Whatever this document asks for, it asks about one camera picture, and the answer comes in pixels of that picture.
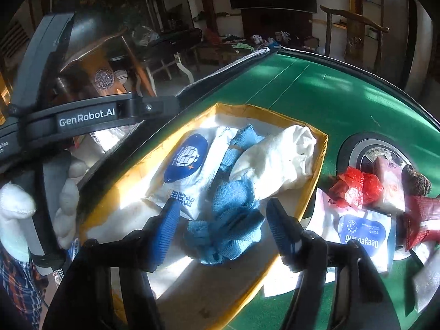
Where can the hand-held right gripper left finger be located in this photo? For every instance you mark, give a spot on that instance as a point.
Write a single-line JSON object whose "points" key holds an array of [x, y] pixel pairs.
{"points": [[168, 227]]}

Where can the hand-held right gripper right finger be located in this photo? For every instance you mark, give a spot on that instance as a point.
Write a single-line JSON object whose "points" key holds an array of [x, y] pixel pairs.
{"points": [[280, 230]]}

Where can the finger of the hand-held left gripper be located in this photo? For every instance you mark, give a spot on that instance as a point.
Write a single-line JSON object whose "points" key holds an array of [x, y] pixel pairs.
{"points": [[158, 105]]}

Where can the large blue knitted cloth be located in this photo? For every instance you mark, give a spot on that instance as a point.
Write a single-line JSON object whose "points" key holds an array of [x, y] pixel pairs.
{"points": [[233, 220]]}

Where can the yellow cardboard box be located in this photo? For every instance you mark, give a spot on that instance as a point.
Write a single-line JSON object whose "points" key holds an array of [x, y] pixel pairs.
{"points": [[137, 178]]}

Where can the person's left forearm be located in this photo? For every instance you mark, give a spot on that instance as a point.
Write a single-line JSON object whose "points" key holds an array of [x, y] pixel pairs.
{"points": [[17, 285]]}

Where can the person's left hand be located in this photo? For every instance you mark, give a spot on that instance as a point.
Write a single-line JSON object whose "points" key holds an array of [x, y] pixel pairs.
{"points": [[68, 196]]}

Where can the white wipe packet oval label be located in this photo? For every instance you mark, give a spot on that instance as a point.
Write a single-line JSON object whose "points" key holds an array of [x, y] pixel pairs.
{"points": [[185, 158]]}

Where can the white plastic bag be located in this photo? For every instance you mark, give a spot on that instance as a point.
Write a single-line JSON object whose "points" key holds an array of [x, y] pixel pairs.
{"points": [[106, 141]]}

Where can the red plastic bag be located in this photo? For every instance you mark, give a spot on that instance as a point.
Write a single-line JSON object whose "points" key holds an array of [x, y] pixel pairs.
{"points": [[350, 185]]}

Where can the small blue knitted cloth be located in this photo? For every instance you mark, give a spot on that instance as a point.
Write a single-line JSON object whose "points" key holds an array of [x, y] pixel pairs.
{"points": [[240, 141]]}

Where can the round table control panel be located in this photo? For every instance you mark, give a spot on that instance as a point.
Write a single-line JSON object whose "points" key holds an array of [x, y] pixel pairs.
{"points": [[350, 151]]}

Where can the pink packet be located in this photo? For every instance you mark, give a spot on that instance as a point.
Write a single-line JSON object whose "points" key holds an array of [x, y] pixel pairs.
{"points": [[390, 185]]}

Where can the dark red packet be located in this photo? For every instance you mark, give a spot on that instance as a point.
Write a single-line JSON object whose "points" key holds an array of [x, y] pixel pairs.
{"points": [[417, 213]]}

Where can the dark brown knitted item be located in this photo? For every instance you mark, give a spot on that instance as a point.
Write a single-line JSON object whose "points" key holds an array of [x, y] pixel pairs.
{"points": [[416, 180]]}

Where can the white crumpled cloth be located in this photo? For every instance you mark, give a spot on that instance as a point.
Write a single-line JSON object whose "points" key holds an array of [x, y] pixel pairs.
{"points": [[426, 282]]}

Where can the wooden armchair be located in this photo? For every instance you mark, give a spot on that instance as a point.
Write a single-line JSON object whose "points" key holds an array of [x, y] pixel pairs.
{"points": [[354, 41]]}

